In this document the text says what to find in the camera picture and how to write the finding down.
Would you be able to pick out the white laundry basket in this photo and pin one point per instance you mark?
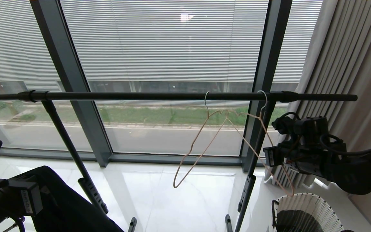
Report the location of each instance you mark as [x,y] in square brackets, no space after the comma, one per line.
[308,203]

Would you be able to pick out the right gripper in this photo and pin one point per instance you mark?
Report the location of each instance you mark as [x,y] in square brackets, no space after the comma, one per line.
[283,126]

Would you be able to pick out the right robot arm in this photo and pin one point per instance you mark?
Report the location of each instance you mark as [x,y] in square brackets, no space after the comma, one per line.
[359,174]

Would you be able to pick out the window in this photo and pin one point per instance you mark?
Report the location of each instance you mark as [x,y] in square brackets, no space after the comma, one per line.
[66,64]

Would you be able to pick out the black clothes rack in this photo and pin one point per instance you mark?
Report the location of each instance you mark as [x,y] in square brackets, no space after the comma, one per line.
[140,96]

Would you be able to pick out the pink clothes hanger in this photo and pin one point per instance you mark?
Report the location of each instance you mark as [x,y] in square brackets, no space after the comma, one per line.
[261,116]
[207,111]

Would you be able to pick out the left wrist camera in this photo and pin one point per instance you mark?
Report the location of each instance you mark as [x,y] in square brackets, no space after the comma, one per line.
[24,199]

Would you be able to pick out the beige curtain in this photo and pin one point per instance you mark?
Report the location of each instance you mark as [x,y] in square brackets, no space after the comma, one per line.
[349,64]

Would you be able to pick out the black garment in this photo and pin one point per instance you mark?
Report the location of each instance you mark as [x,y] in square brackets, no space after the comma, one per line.
[69,206]

